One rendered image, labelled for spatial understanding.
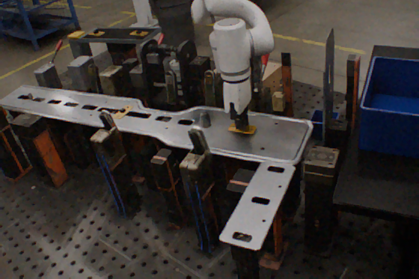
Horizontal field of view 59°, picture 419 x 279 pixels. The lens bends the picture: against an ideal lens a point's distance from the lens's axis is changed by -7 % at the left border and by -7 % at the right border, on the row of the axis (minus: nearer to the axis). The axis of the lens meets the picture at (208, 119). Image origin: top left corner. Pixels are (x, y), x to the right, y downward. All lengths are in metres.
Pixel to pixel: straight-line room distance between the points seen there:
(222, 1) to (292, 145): 0.45
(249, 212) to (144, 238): 0.51
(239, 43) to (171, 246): 0.68
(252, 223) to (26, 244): 0.90
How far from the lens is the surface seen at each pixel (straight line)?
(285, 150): 1.11
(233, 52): 1.03
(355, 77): 1.17
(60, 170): 1.67
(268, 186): 1.01
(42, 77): 1.90
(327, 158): 0.99
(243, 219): 0.93
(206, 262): 1.25
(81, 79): 1.69
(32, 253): 1.50
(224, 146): 1.15
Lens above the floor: 1.69
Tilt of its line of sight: 33 degrees down
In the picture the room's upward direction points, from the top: 10 degrees counter-clockwise
